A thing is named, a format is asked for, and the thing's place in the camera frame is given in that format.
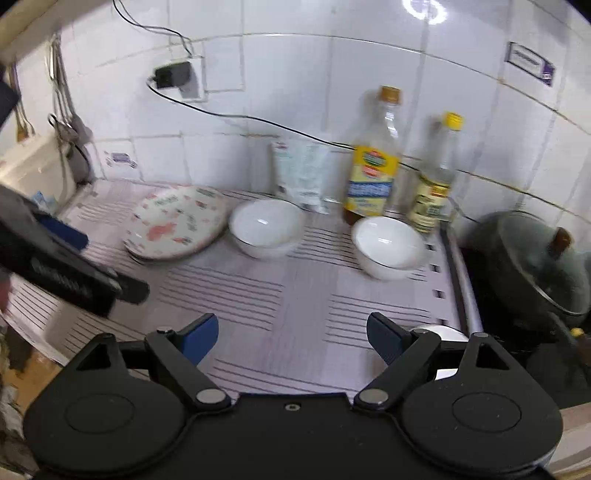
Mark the blue fried egg plate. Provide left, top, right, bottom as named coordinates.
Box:
left=126, top=250, right=159, bottom=265

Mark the person's left hand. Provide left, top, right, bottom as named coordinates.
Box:
left=0, top=269, right=12, bottom=312

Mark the blue wall sticker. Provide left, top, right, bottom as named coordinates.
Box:
left=505, top=42, right=556, bottom=87

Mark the cooking wine bottle yellow label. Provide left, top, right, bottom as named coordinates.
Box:
left=342, top=85, right=402, bottom=226

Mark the white bowl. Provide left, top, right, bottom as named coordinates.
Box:
left=228, top=199, right=307, bottom=260
left=412, top=324, right=469, bottom=342
left=351, top=216, right=428, bottom=281

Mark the hanging metal ladle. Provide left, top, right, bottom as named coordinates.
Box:
left=45, top=32, right=93, bottom=185

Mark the pink rabbit pattern plate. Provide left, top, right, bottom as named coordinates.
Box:
left=122, top=186, right=229, bottom=261

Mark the black power adapter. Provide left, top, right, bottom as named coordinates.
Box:
left=153, top=61, right=191, bottom=89

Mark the white rice cooker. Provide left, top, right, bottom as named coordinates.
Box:
left=1, top=135, right=76, bottom=212

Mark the black gas stove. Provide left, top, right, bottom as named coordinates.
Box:
left=461, top=246, right=590, bottom=409

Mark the small wall label sticker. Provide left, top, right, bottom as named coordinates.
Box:
left=104, top=151, right=137, bottom=169

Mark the black power cable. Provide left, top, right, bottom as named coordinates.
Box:
left=112, top=0, right=463, bottom=218

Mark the striped table mat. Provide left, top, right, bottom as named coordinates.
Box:
left=5, top=180, right=481, bottom=395

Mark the black wok with lid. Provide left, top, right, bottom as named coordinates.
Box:
left=462, top=210, right=590, bottom=328

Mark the white salt bag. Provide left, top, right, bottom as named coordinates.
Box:
left=270, top=140, right=329, bottom=214

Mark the white vinegar bottle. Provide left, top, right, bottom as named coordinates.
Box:
left=407, top=112, right=464, bottom=236

